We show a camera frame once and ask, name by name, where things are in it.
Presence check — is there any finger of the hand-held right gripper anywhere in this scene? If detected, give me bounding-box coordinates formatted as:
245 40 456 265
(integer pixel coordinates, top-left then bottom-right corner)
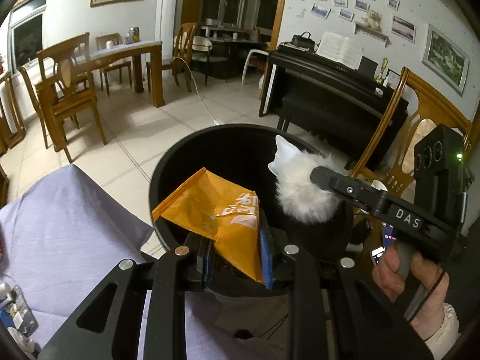
309 165 384 214

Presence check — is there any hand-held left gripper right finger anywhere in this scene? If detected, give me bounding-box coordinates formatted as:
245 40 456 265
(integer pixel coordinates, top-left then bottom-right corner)
258 210 432 360

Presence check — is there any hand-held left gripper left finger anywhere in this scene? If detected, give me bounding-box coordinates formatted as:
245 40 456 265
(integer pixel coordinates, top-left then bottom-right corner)
37 232 216 360

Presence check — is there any white fluffy toy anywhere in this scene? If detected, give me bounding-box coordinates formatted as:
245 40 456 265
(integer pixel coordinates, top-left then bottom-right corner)
268 135 342 223

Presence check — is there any orange plastic bag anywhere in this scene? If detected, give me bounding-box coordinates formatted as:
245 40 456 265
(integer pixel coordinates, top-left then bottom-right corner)
152 167 265 284

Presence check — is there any black trash bin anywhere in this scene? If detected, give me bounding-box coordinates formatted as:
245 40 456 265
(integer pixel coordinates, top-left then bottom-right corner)
149 123 355 297

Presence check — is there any small dark packet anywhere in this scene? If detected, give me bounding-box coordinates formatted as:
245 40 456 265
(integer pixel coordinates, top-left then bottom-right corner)
0 285 38 340

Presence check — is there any person's right forearm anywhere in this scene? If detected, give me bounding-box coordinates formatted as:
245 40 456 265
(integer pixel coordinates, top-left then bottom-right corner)
410 302 462 355

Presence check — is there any person's right hand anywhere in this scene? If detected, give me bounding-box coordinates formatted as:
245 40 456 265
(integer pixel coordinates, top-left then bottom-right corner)
371 247 451 331

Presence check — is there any lit smartphone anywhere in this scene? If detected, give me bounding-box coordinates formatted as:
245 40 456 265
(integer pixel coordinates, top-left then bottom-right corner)
369 247 387 269

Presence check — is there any wooden chair with cushioned back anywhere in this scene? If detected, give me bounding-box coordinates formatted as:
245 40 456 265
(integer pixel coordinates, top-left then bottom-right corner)
350 67 473 203

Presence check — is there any black upright piano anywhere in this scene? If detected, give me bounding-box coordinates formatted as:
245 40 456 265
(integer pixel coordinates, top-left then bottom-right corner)
259 43 409 169

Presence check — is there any purple printed tablecloth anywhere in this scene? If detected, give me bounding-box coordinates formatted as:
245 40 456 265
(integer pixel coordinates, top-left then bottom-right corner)
0 165 293 360

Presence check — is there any open sheet music book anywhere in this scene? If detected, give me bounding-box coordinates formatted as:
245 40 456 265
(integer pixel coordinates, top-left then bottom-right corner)
316 32 364 70

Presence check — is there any framed landscape picture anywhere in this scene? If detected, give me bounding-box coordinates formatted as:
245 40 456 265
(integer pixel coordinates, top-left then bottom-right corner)
422 23 470 96

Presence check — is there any black handbag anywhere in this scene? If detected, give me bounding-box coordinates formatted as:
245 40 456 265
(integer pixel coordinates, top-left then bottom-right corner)
292 32 315 50

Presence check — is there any white plastic chair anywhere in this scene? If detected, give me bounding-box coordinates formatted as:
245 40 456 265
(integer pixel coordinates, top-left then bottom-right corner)
242 47 276 85

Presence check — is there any beige teddy bear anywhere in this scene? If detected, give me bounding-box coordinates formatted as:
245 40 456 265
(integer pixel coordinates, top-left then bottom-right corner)
361 9 382 32

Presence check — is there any chair with white cushion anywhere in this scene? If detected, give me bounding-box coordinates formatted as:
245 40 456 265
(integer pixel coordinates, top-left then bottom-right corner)
191 35 229 85

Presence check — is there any wooden dining chair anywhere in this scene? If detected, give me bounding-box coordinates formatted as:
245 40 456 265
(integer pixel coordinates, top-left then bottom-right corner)
146 22 197 92
17 65 49 149
95 34 132 96

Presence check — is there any wooden chair with oval back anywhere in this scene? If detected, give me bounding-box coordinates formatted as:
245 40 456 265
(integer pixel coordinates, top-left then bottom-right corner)
35 33 107 164

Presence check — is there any tall wooden plant stand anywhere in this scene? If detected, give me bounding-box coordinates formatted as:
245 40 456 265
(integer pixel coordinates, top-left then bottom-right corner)
0 71 27 154

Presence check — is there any white standing air conditioner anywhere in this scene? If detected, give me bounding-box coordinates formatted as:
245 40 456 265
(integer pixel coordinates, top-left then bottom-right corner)
155 0 179 60

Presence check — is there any wooden dining table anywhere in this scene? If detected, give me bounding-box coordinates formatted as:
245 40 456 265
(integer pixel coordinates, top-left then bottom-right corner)
35 41 166 107

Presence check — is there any scalloped wall shelf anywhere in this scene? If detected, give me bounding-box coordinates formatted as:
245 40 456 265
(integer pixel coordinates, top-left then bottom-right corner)
354 22 391 47

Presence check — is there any group of wall photos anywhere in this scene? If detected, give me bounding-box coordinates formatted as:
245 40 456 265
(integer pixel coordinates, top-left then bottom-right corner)
297 0 417 44

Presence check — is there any white cable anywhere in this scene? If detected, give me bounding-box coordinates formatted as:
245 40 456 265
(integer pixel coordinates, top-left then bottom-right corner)
172 56 222 125

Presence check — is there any wall window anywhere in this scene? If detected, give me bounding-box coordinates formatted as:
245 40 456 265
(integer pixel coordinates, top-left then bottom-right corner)
9 0 49 76

